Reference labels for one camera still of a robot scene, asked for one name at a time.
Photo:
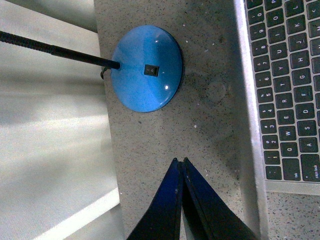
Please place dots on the blue desk lamp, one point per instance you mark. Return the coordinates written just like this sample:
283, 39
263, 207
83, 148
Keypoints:
146, 66

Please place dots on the silver laptop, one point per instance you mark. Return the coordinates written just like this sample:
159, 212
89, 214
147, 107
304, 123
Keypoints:
278, 102

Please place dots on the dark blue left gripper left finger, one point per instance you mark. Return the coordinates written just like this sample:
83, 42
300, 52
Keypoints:
162, 220

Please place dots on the white vertical blinds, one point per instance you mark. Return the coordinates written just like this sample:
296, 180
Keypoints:
57, 171

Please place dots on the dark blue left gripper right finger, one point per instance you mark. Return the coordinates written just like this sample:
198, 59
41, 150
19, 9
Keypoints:
205, 214

